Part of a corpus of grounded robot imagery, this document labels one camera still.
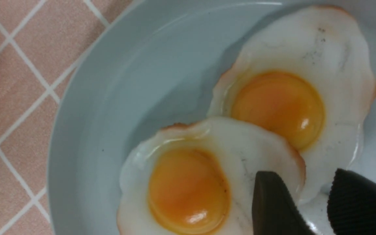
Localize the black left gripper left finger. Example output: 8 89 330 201
252 171 314 235

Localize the grey plate with eggs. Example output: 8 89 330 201
47 0 376 235

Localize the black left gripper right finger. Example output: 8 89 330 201
327 168 376 235

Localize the fried egg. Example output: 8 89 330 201
207 5 376 204
117 117 306 235

